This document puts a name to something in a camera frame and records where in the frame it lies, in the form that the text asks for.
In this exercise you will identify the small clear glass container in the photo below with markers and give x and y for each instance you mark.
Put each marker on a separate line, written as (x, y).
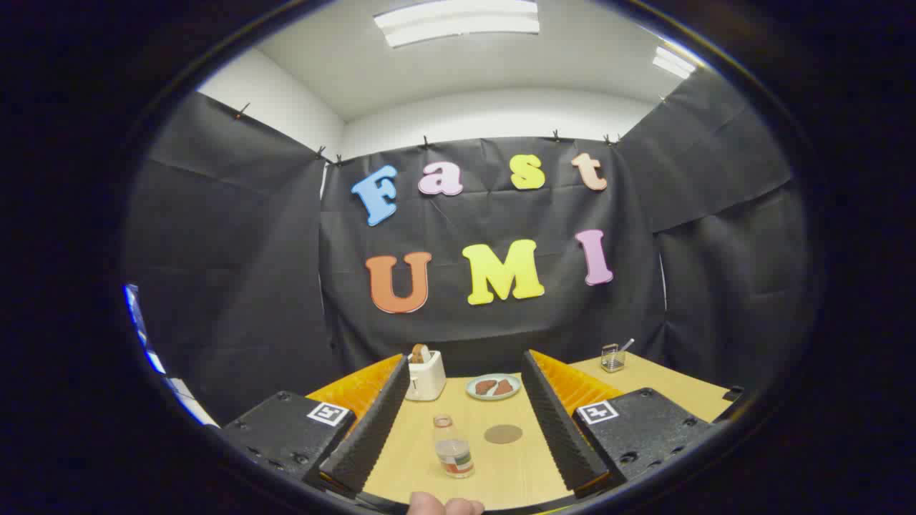
(612, 360)

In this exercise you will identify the pale green plate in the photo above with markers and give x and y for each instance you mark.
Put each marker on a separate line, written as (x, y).
(472, 390)

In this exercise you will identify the round brown coaster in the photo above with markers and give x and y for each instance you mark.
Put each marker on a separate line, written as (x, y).
(503, 434)

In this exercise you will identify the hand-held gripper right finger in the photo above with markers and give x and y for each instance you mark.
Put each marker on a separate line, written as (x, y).
(558, 429)

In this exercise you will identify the small black clamp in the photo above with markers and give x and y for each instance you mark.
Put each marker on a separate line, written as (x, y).
(733, 393)

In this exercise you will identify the clear juice bottle red label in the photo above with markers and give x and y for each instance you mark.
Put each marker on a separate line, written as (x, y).
(453, 454)

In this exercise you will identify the wooden table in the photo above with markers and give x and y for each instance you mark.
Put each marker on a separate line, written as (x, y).
(501, 472)

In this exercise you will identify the brown toast slice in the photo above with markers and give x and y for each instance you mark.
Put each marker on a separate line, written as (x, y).
(418, 353)

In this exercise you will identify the black backdrop cloth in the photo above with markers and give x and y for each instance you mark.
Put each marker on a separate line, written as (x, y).
(501, 214)

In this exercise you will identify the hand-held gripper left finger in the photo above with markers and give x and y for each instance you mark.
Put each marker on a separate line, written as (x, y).
(372, 429)

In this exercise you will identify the small ceiling light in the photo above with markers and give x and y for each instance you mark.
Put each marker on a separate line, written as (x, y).
(673, 62)

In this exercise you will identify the white toaster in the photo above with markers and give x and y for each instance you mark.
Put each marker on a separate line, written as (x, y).
(426, 379)

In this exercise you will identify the long ceiling light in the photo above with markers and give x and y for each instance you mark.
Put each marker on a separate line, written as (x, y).
(458, 21)

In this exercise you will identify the brown food piece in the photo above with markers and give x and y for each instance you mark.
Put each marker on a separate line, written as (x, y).
(504, 388)
(484, 387)

